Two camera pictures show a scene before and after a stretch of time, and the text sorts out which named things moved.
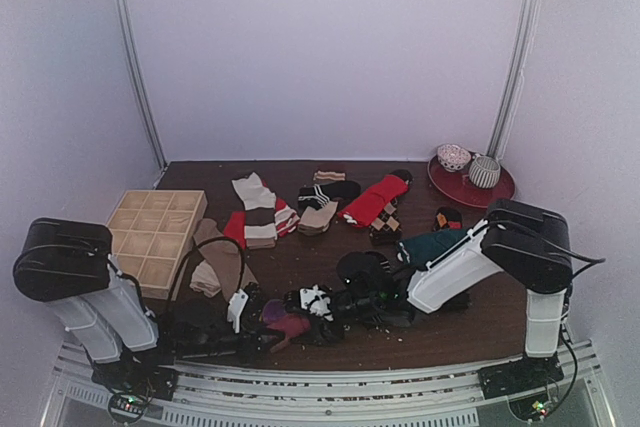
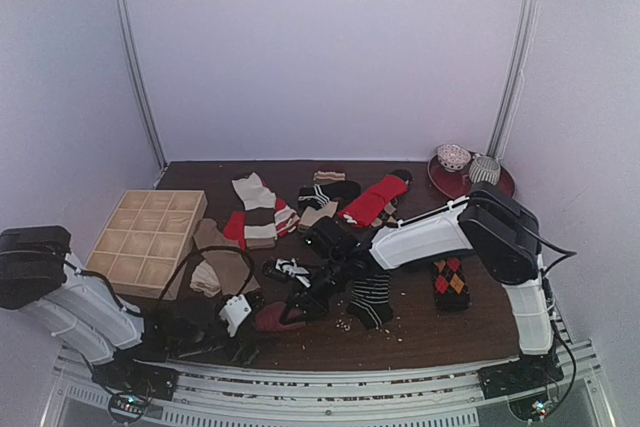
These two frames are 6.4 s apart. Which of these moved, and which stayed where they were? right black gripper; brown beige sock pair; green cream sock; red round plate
Moved: right black gripper
Stayed: red round plate; green cream sock; brown beige sock pair
